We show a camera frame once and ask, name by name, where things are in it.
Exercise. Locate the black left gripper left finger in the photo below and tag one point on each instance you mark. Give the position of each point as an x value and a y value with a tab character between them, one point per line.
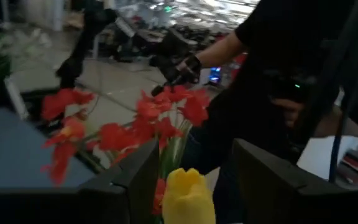
132	189

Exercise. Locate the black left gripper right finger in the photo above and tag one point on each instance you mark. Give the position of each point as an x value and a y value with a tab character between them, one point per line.
263	186

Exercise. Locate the yellow artificial tulip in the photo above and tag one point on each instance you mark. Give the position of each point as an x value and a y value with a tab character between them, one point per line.
186	196

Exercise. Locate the red artificial flower bunch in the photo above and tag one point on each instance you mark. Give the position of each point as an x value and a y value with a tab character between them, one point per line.
59	104
194	109

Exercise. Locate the person's hand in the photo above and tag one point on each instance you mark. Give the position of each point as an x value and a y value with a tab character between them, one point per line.
286	110
179	73

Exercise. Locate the blue lit device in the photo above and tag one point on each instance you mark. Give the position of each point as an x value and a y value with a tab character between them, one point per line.
215	74

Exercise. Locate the person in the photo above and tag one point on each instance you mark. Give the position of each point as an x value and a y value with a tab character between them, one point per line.
275	46

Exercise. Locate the silver frame bar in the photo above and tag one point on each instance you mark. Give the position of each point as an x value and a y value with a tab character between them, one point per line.
15	98

